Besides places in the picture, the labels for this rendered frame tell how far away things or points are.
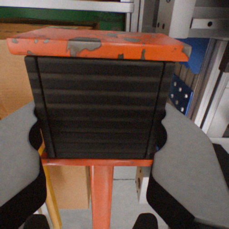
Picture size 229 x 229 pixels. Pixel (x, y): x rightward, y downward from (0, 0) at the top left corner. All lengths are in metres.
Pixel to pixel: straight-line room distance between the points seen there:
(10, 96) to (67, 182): 0.33
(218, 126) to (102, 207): 0.39
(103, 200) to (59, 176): 0.42
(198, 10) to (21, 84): 0.37
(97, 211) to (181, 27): 0.29
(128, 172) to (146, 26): 1.58
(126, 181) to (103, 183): 2.07
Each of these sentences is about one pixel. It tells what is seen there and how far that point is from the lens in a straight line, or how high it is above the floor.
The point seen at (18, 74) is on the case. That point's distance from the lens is 0.41.
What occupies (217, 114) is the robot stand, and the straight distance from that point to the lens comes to 0.49.
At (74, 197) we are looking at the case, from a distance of 0.68.
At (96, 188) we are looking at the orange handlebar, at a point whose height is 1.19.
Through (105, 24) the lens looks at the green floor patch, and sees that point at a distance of 1.29.
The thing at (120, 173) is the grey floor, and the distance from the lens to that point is 2.10.
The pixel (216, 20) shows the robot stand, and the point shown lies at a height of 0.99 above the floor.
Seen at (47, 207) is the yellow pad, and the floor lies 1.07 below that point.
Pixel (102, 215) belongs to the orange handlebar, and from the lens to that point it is 0.21.
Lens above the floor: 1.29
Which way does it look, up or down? 58 degrees down
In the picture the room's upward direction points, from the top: 177 degrees clockwise
